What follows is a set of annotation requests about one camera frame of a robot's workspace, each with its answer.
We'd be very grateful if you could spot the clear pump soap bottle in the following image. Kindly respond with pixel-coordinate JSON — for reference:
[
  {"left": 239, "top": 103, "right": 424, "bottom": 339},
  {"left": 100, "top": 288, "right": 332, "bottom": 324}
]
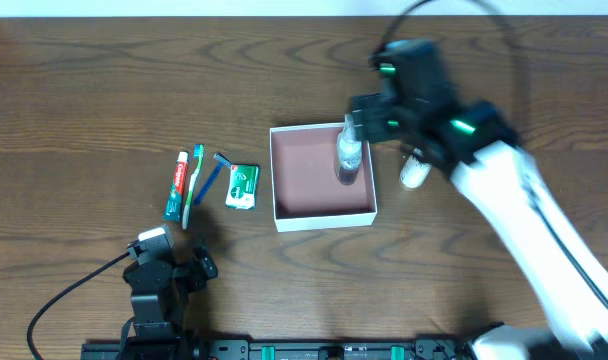
[{"left": 335, "top": 114, "right": 362, "bottom": 185}]

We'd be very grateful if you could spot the white patterned lotion tube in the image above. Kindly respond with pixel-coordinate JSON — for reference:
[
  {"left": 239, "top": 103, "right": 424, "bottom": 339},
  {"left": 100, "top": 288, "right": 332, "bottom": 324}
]
[{"left": 399, "top": 148, "right": 432, "bottom": 190}]

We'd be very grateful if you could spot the red green toothpaste tube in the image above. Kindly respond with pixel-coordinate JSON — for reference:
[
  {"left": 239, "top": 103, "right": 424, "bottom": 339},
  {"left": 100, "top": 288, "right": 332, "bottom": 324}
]
[{"left": 163, "top": 151, "right": 189, "bottom": 222}]

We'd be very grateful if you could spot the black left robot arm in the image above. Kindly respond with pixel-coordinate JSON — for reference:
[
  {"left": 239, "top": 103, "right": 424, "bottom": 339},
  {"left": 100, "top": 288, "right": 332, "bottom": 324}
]
[{"left": 123, "top": 239, "right": 218, "bottom": 341}]

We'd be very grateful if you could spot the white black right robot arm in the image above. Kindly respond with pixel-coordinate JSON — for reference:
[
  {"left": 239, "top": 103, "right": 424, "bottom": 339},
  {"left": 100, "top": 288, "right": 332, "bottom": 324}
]
[{"left": 349, "top": 93, "right": 608, "bottom": 359}]

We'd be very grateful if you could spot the green white soap packet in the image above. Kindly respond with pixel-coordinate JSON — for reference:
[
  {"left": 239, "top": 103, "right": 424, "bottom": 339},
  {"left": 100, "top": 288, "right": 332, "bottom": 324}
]
[{"left": 225, "top": 164, "right": 260, "bottom": 210}]

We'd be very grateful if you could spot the white cardboard box pink interior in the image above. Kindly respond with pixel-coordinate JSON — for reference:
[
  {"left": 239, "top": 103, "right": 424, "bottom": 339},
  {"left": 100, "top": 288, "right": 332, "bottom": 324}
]
[{"left": 269, "top": 123, "right": 378, "bottom": 232}]

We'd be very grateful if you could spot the blue disposable razor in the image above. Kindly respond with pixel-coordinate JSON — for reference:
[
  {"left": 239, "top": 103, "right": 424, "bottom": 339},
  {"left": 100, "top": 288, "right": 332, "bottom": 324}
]
[{"left": 193, "top": 153, "right": 232, "bottom": 206}]

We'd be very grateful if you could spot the green white toothbrush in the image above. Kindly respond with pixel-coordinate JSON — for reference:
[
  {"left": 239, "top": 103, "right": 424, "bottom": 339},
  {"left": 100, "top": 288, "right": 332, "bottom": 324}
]
[{"left": 182, "top": 144, "right": 205, "bottom": 230}]

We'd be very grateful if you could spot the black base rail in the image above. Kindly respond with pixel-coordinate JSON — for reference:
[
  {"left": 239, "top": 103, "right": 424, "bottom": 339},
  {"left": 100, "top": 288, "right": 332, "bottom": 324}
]
[{"left": 80, "top": 338, "right": 474, "bottom": 360}]

